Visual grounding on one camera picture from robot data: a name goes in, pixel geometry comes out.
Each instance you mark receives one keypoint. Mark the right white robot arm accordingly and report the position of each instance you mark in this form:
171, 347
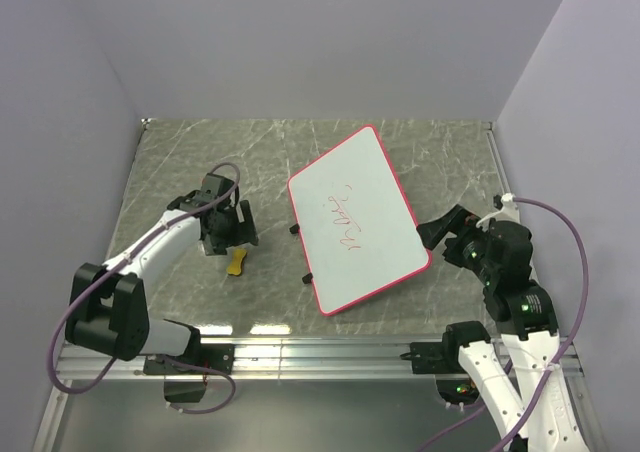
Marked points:
527, 398

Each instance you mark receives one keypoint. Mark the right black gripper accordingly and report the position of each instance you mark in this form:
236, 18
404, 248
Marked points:
457, 220

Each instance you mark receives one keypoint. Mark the aluminium right side rail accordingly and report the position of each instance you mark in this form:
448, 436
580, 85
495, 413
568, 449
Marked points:
505, 172

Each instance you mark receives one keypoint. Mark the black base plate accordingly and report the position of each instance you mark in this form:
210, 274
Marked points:
430, 358
219, 357

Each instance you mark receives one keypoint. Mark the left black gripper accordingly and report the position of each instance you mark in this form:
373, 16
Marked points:
244, 232

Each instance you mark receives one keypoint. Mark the yellow bone-shaped eraser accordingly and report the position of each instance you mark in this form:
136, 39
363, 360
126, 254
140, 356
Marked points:
236, 265

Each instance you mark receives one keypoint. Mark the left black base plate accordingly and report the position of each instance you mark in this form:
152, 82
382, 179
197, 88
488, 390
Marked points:
219, 357

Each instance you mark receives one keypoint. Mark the aluminium rail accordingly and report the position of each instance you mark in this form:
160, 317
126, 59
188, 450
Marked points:
505, 172
283, 358

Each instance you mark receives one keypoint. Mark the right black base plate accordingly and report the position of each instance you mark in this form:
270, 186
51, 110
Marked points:
430, 358

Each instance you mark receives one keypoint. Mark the red-framed whiteboard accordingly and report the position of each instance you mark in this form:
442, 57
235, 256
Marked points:
357, 229

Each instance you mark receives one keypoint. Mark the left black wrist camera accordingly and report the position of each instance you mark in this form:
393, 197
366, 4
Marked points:
215, 185

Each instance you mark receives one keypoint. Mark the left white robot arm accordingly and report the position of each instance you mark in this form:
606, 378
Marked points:
108, 301

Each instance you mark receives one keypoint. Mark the aluminium front rail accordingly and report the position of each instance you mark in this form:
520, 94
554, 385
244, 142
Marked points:
283, 358

